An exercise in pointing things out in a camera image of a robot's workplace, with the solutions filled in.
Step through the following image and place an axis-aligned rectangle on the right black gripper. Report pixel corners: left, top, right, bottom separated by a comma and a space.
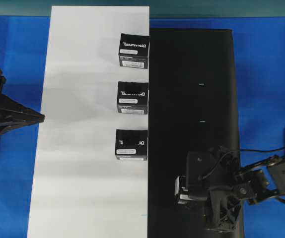
186, 146, 242, 231

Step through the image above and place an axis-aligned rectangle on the black dynamixel box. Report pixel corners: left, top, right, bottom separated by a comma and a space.
115, 129, 148, 161
174, 176, 190, 204
118, 33, 150, 69
116, 81, 149, 115

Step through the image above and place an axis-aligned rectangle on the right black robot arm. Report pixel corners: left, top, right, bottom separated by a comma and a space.
175, 146, 285, 233

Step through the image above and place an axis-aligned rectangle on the black base board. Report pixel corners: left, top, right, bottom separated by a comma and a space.
147, 28, 244, 238

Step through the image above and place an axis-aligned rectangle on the white base board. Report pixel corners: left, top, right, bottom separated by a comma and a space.
27, 6, 149, 238

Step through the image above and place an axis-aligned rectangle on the blue table cloth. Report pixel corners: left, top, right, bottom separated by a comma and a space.
0, 16, 285, 238

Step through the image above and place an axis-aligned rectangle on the black cable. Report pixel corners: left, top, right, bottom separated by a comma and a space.
239, 145, 285, 153

